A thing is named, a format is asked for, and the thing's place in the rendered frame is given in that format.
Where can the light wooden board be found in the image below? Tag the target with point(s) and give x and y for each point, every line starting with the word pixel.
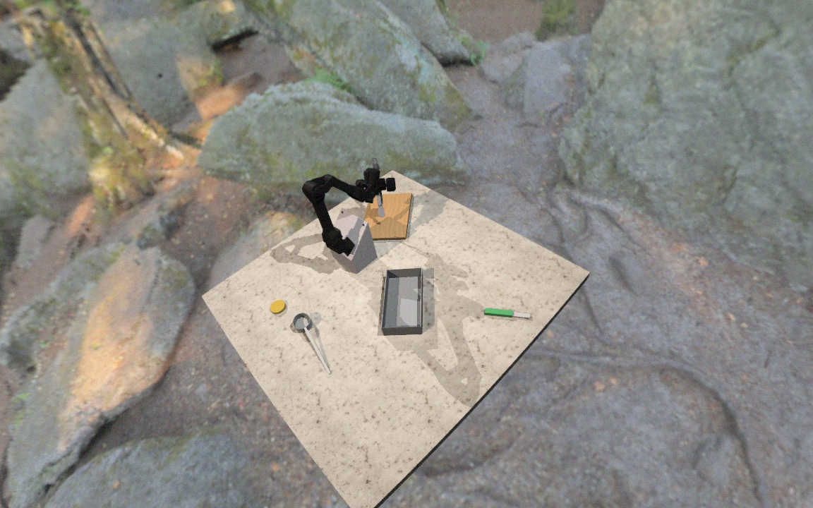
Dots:
pixel 393 226

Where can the grey metal saucepan with long handle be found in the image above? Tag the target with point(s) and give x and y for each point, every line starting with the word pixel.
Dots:
pixel 303 323

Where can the green and white rectangular bar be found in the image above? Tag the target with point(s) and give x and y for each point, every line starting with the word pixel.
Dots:
pixel 505 313

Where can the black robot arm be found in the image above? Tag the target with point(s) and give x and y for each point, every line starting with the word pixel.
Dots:
pixel 315 191

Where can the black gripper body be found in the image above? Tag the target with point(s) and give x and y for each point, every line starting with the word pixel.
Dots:
pixel 390 184

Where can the yellow round disc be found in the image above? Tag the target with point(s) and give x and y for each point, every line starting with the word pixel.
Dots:
pixel 277 306

